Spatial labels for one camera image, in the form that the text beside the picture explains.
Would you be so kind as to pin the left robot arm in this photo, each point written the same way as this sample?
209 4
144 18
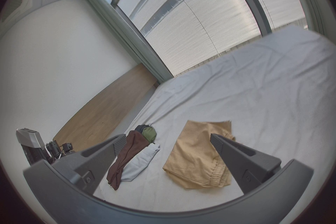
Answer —
30 139

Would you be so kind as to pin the white garment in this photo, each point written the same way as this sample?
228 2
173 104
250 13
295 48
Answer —
139 165

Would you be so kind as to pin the black garment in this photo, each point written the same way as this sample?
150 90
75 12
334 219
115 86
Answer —
140 128

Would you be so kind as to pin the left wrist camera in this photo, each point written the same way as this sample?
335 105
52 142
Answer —
68 146

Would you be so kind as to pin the window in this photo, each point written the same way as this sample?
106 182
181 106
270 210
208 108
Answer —
196 20

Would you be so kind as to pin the tan shorts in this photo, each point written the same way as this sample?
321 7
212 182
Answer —
194 154

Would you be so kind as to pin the green garment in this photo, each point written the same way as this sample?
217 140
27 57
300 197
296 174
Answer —
149 134

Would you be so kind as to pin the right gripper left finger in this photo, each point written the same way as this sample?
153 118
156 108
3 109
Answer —
89 165

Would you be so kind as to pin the bed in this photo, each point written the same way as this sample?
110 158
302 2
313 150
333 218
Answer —
236 86

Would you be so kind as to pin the brown garment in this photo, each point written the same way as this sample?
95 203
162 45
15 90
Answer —
128 154

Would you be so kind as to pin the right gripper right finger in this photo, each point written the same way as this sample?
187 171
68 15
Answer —
246 165

